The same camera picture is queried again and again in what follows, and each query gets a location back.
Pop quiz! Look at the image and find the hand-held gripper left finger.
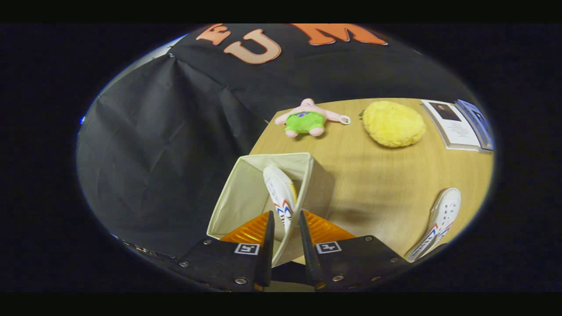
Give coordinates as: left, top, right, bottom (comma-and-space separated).
173, 211, 276, 292

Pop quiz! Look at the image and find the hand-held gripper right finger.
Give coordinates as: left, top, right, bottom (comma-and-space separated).
299, 210, 411, 292

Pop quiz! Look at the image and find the beige fabric storage box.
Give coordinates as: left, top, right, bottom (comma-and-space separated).
206, 152, 336, 268

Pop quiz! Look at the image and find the white canvas shoe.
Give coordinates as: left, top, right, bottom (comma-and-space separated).
406, 188, 462, 262
263, 165, 298, 235

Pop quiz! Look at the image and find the pink and green plush toy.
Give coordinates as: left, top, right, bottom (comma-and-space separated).
275, 98, 351, 138

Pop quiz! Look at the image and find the yellow round plush cushion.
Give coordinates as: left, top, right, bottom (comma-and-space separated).
360, 101, 426, 148

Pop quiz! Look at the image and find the white printed booklet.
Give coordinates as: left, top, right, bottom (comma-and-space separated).
421, 100, 483, 151

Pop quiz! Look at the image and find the blue printed booklet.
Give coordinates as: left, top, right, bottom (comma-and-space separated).
454, 99, 494, 151

